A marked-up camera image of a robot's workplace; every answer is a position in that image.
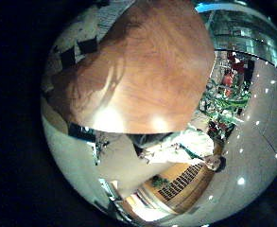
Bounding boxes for white striped cloth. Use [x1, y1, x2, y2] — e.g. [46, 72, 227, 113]
[95, 0, 136, 39]

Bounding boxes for person in white shirt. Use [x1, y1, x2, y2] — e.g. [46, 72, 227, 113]
[130, 126, 227, 174]

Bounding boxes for black control box teal lights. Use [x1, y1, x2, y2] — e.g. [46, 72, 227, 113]
[67, 122, 98, 144]

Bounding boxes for large green leafy plant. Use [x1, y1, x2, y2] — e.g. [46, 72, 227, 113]
[200, 79, 252, 140]

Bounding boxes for red flower decoration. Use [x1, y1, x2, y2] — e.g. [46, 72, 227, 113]
[221, 51, 250, 96]

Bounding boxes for small green wall plant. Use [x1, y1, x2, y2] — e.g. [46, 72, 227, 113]
[150, 175, 170, 189]

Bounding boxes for wooden slotted wall panel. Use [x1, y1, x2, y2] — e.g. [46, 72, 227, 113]
[144, 162, 217, 212]

